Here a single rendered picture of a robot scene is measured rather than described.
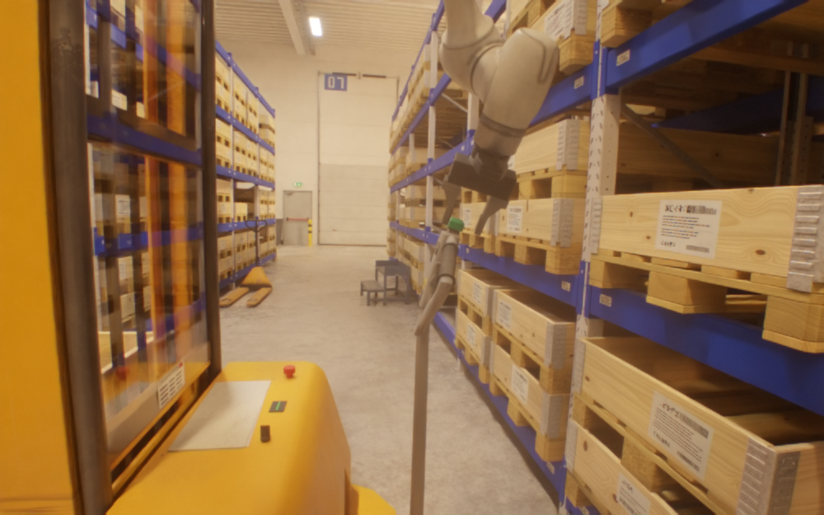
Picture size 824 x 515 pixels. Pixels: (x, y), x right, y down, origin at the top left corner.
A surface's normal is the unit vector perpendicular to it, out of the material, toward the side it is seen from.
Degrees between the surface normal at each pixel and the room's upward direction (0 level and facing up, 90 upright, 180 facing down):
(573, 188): 90
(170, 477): 0
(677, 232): 90
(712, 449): 90
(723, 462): 90
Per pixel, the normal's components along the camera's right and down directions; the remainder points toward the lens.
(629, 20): 0.14, 0.11
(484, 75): -0.90, 0.00
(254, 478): 0.03, -0.99
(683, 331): -0.99, -0.01
